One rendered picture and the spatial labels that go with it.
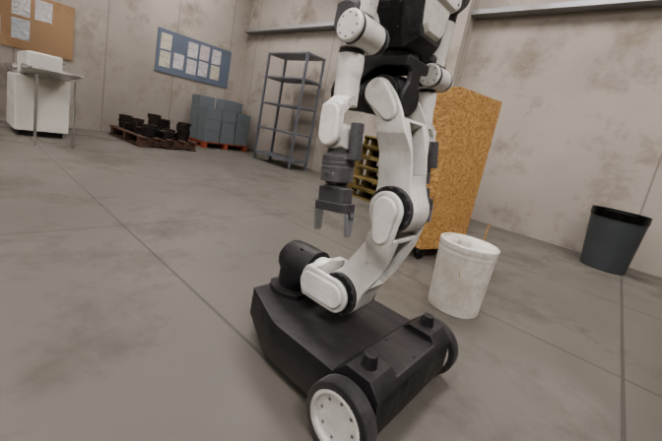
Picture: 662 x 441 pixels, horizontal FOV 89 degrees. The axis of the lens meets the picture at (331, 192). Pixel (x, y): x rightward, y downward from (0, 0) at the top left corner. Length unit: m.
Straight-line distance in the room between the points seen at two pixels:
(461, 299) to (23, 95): 5.48
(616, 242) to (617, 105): 1.54
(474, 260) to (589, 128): 3.21
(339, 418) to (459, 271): 1.06
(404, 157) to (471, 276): 1.00
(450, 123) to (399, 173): 1.50
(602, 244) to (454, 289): 2.45
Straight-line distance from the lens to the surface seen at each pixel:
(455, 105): 2.47
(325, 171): 0.86
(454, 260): 1.83
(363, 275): 1.09
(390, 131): 0.99
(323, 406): 1.03
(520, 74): 5.03
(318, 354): 1.07
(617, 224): 4.07
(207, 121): 7.25
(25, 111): 5.87
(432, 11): 1.07
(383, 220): 0.97
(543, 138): 4.82
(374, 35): 0.91
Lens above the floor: 0.80
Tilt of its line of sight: 10 degrees down
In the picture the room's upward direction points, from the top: 11 degrees clockwise
